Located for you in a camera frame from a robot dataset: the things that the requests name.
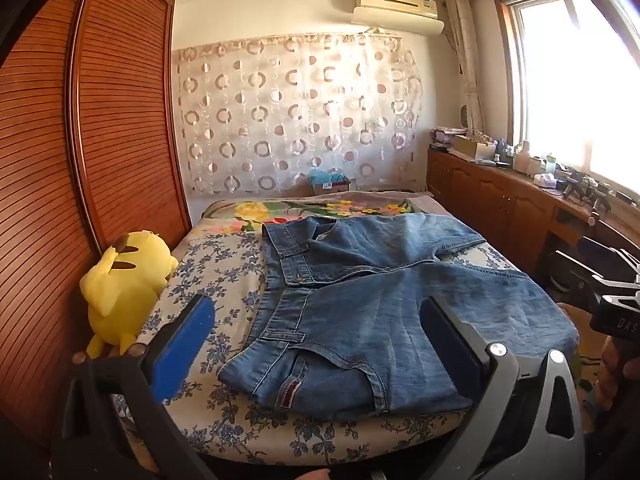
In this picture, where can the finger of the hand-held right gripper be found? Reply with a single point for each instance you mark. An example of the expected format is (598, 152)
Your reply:
(607, 255)
(575, 275)

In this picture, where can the long wooden cabinet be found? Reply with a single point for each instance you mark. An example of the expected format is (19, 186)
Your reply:
(490, 195)

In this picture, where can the small cardboard box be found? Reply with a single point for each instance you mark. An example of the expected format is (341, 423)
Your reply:
(340, 187)

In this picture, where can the open cardboard box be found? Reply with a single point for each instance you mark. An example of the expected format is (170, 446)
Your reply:
(472, 147)

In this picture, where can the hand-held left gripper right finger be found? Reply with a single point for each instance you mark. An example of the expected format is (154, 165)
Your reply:
(445, 340)

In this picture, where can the blue denim pants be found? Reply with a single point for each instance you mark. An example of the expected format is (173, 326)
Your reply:
(375, 310)

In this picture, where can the white bottle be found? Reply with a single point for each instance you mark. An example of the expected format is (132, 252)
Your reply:
(523, 157)

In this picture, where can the yellow plush toy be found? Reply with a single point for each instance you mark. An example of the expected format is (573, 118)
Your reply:
(130, 280)

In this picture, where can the black devices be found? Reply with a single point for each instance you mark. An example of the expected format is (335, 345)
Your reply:
(580, 187)

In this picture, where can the small round fan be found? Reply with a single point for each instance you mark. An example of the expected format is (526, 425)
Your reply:
(465, 116)

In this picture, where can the patterned floor rug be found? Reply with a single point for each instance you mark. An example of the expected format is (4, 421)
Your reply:
(585, 375)

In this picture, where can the pile of papers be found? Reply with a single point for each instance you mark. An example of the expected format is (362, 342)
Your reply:
(445, 137)

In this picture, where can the small white container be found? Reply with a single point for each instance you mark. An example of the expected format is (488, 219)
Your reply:
(545, 181)

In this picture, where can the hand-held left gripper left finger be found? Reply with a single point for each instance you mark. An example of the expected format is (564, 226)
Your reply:
(180, 347)

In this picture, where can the circle-patterned sheer curtain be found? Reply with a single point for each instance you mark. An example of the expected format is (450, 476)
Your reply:
(300, 115)

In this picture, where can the wooden-framed window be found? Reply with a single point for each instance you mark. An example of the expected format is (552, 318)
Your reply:
(575, 85)

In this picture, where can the dark bottle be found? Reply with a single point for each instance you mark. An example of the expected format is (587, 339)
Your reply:
(501, 152)

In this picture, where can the person's right hand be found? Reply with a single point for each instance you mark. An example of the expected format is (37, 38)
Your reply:
(620, 370)

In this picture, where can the colourful floral pillow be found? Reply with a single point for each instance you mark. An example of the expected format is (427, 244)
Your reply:
(260, 212)

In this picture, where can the beige window curtain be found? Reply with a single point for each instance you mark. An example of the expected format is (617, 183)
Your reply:
(465, 60)

